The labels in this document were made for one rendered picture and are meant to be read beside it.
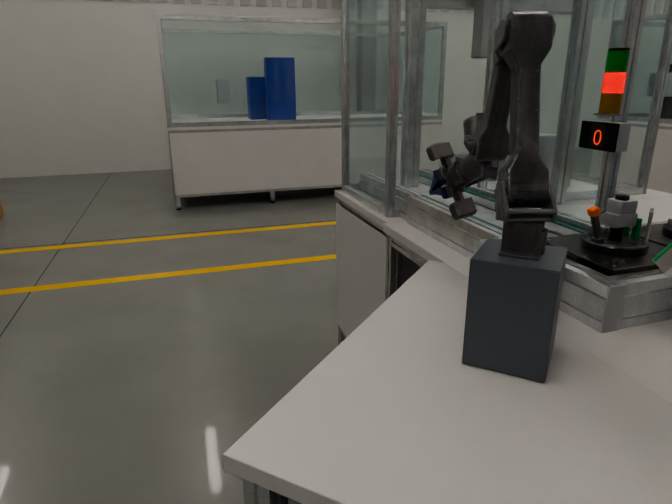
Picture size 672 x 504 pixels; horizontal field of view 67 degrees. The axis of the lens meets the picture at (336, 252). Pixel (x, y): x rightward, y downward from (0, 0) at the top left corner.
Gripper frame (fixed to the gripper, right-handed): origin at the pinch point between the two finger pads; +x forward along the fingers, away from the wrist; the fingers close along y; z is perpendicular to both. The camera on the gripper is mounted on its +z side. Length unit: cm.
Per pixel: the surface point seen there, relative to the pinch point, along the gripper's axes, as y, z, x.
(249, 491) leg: -40, -68, -16
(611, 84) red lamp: 10, 44, -23
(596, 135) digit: 0.2, 42.8, -15.1
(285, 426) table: -34, -61, -17
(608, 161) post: -6.8, 46.3, -13.1
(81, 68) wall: 456, 29, 653
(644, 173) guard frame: -8, 145, 34
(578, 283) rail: -31.6, 8.5, -19.5
